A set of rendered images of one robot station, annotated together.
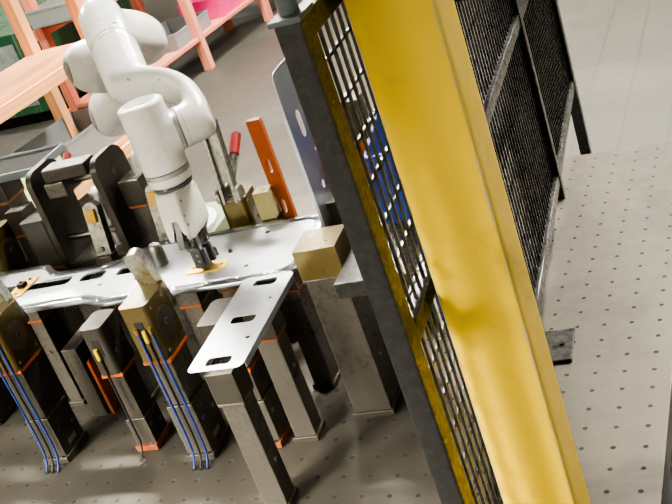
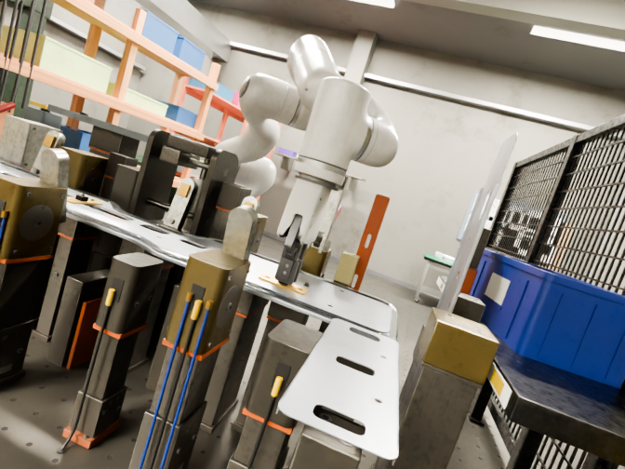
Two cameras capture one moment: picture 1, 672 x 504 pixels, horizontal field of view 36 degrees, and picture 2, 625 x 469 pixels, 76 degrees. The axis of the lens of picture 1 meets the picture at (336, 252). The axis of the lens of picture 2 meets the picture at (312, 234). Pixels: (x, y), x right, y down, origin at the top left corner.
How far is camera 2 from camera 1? 1.34 m
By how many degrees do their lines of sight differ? 22
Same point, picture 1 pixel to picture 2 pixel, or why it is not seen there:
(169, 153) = (346, 146)
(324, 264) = (469, 357)
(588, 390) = not seen: outside the picture
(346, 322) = (435, 441)
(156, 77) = not seen: hidden behind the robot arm
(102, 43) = (316, 52)
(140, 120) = (348, 93)
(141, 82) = not seen: hidden behind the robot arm
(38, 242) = (120, 186)
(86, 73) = (259, 94)
